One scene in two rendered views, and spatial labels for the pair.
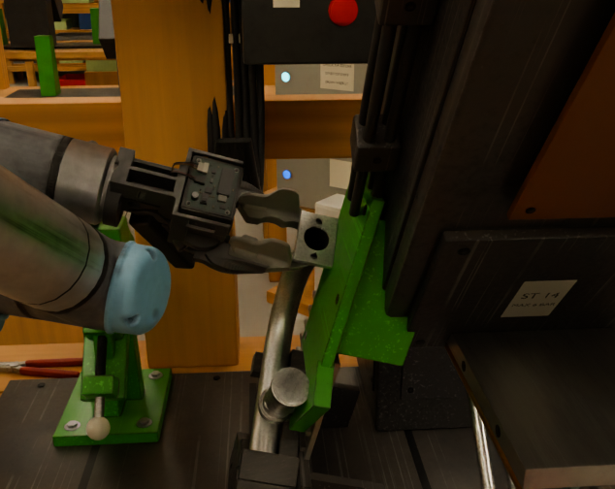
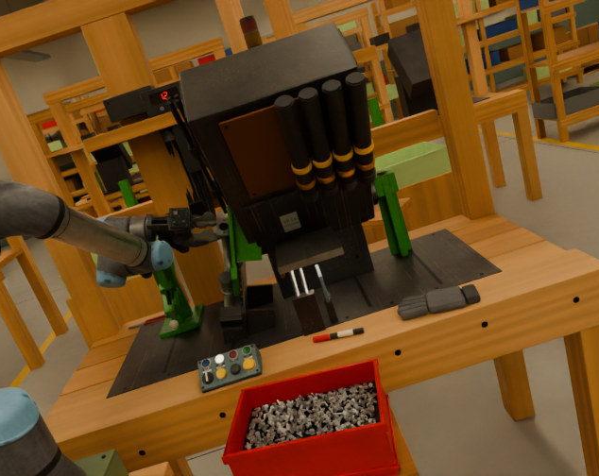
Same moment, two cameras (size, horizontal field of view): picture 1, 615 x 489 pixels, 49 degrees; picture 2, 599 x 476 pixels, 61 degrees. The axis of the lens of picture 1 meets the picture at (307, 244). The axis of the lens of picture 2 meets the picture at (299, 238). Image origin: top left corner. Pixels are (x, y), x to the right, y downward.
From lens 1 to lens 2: 0.80 m
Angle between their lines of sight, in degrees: 7
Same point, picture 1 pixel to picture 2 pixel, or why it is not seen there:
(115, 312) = (155, 262)
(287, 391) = (224, 279)
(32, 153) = (120, 224)
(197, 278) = (203, 263)
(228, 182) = (184, 215)
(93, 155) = (139, 219)
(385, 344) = (252, 254)
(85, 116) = (142, 212)
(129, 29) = (146, 173)
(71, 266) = (136, 248)
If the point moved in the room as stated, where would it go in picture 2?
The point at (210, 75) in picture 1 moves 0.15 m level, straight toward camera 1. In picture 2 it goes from (182, 179) to (179, 188)
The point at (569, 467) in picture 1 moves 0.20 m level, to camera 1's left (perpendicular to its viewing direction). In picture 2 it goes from (290, 263) to (210, 287)
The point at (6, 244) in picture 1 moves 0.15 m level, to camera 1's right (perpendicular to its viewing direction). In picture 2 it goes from (116, 244) to (177, 225)
